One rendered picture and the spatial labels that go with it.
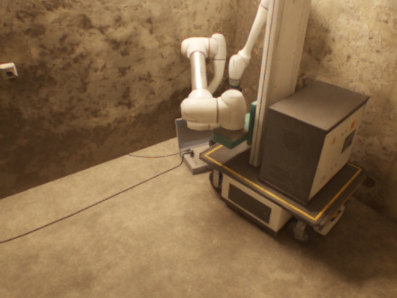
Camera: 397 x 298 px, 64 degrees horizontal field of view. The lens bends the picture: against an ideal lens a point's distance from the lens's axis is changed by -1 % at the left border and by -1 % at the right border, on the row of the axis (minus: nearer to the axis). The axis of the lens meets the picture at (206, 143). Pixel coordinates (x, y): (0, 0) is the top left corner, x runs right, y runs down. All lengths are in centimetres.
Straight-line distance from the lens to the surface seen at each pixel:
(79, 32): 234
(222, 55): 242
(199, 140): 281
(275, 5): 177
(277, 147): 185
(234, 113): 194
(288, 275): 204
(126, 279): 199
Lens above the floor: 163
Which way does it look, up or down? 34 degrees down
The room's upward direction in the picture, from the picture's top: 2 degrees clockwise
